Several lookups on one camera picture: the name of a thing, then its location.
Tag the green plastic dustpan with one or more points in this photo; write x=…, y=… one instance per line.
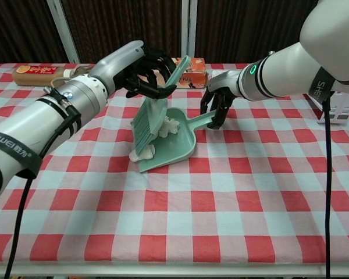
x=177, y=148

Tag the orange biscuit box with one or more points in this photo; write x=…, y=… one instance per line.
x=196, y=72

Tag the silver foil snack pack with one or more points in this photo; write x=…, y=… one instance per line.
x=85, y=70

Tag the white paper scrap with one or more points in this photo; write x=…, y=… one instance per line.
x=165, y=132
x=173, y=122
x=145, y=154

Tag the dark brown corrugated panel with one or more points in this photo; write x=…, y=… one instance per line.
x=125, y=20
x=17, y=23
x=250, y=29

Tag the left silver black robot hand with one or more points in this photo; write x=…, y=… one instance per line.
x=119, y=67

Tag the red white checkered tablecloth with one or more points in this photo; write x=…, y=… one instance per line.
x=192, y=209

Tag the green plastic hand brush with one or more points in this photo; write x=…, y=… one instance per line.
x=151, y=122

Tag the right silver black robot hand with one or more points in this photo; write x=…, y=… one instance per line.
x=224, y=82

